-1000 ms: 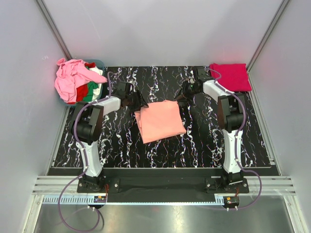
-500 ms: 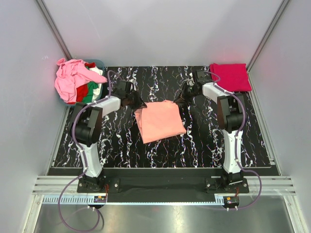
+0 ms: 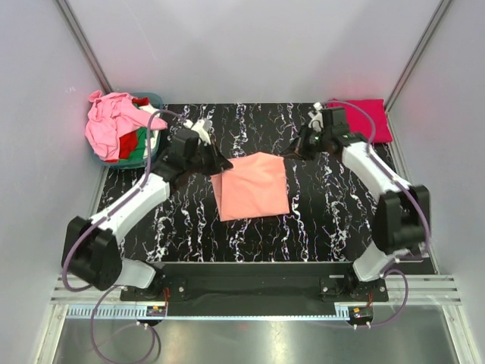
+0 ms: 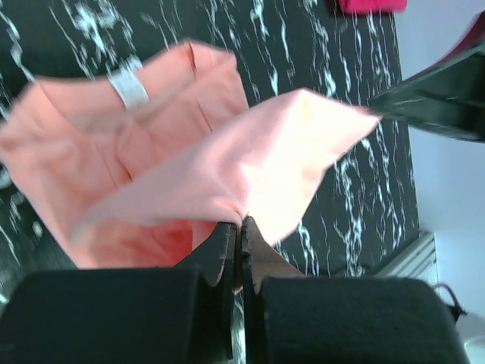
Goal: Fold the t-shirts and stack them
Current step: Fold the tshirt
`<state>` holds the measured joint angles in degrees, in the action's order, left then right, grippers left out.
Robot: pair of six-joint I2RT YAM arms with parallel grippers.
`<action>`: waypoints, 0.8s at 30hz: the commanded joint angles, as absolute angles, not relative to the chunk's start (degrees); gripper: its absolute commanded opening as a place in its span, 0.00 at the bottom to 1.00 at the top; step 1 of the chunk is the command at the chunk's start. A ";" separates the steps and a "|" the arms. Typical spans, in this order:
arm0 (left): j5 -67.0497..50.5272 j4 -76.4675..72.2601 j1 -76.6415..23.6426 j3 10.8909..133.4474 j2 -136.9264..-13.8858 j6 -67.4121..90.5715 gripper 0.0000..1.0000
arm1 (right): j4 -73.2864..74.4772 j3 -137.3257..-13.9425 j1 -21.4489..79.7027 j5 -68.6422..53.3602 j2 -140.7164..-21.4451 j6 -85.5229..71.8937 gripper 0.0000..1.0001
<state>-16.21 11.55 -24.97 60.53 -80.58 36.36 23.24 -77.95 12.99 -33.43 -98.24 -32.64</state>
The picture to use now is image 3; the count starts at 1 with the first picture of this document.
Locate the teal laundry basket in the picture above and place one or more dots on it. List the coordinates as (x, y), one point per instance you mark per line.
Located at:
(157, 102)

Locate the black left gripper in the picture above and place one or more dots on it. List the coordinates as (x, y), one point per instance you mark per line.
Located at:
(219, 161)

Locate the corner aluminium post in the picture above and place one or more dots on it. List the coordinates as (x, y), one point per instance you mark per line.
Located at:
(82, 41)
(424, 41)

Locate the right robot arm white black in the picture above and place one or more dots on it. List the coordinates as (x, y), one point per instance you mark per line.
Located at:
(401, 226)

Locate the white garment in basket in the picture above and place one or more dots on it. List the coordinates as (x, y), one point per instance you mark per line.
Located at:
(153, 133)

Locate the right corner aluminium post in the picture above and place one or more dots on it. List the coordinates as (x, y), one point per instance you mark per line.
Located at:
(424, 41)

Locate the aluminium frame rail front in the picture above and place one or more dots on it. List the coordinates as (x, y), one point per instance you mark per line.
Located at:
(415, 290)

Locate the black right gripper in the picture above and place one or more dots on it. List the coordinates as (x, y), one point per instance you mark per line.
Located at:
(295, 149)

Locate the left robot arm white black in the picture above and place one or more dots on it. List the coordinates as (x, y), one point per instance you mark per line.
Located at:
(91, 244)

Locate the folded magenta t-shirt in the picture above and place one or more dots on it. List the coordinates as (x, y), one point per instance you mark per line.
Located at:
(358, 123)

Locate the salmon orange t-shirt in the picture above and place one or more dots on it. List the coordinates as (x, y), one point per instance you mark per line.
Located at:
(255, 187)

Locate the green garment in basket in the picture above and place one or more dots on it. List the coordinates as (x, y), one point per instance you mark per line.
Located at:
(141, 151)

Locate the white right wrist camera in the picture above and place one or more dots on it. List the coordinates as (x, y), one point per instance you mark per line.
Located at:
(316, 122)

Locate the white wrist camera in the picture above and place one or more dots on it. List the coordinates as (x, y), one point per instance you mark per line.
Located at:
(202, 127)
(316, 122)

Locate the left corner aluminium post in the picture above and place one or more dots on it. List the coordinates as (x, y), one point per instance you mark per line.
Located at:
(82, 41)

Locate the light pink t-shirt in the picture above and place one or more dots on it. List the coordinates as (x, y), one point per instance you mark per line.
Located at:
(111, 116)

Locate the red garment in basket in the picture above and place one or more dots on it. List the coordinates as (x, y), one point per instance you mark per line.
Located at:
(129, 142)

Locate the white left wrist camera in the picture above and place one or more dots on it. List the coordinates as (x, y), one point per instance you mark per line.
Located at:
(202, 127)

